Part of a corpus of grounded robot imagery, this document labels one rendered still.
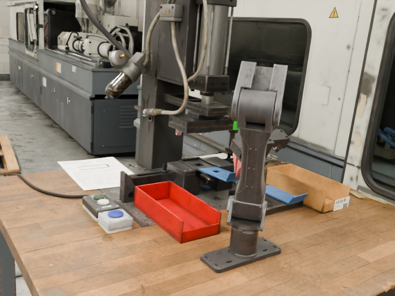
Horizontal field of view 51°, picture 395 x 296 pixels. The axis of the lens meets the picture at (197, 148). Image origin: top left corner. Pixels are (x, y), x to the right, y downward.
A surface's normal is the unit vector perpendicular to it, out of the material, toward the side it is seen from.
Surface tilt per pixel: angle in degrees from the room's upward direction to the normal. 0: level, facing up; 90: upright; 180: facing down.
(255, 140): 111
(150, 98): 90
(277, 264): 0
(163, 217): 90
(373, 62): 90
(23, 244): 0
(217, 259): 0
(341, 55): 90
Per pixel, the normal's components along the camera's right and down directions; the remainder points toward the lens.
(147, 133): -0.82, 0.09
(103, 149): 0.52, 0.27
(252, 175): -0.25, 0.57
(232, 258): 0.08, -0.96
